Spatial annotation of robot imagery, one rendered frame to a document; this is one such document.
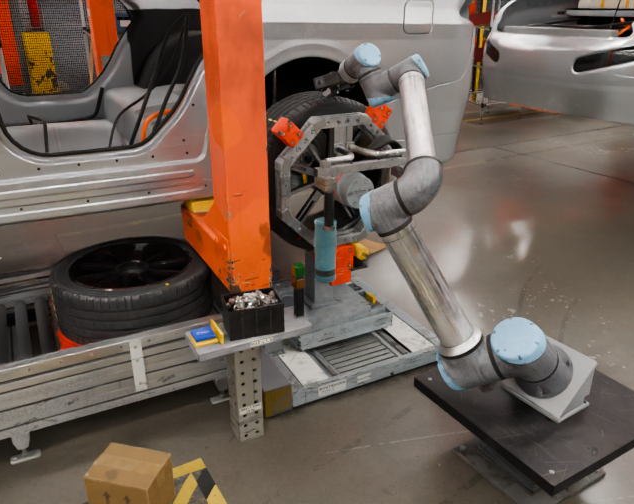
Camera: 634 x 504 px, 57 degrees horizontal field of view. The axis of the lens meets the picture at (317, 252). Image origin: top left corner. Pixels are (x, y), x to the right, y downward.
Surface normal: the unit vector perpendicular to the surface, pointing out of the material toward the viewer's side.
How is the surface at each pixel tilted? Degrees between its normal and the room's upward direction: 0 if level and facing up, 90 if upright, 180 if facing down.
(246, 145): 90
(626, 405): 0
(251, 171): 90
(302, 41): 90
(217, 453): 0
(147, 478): 0
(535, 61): 86
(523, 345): 40
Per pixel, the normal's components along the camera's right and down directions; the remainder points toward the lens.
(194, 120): 0.46, 0.35
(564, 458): 0.00, -0.92
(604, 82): -0.55, 0.32
